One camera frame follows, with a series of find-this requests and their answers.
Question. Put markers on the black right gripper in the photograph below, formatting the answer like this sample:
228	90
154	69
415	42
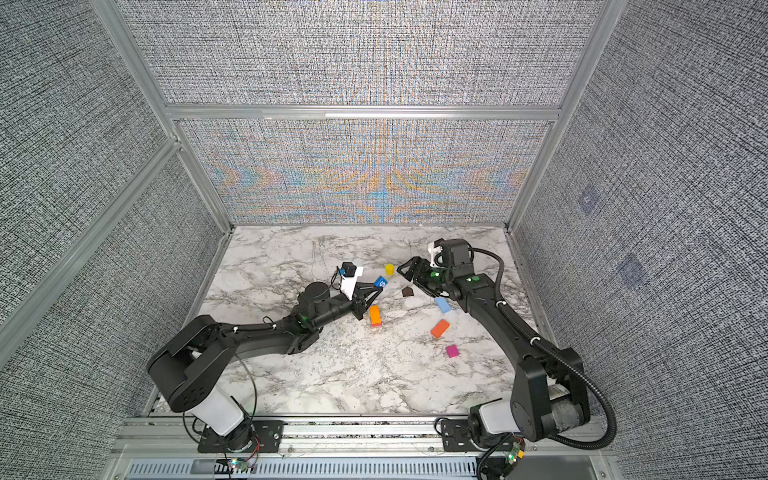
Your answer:
420	277

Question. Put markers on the light blue wood block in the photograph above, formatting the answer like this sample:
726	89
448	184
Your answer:
443	304

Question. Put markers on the blue number wood cube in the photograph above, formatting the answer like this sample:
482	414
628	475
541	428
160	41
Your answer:
381	281

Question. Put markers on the magenta wood cube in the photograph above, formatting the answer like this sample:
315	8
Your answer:
452	351

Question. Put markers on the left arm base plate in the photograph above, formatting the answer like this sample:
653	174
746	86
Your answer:
264	436

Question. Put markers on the red-orange wood block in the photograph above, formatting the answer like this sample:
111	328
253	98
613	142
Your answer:
440	329

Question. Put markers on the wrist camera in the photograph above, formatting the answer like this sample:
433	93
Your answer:
450	253
349	275

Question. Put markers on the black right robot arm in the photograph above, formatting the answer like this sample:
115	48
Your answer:
550	389

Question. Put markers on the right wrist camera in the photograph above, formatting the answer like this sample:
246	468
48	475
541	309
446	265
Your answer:
450	253

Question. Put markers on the orange wood block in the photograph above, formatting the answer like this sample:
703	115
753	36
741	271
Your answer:
375	315

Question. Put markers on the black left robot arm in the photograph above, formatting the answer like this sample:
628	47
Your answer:
187	368

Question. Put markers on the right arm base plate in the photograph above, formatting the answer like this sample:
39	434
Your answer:
455	435

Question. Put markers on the aluminium front rail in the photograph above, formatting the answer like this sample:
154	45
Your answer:
304	435

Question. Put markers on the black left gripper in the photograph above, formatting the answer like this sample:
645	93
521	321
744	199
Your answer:
358	303

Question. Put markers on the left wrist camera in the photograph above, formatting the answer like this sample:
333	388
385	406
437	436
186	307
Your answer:
349	275

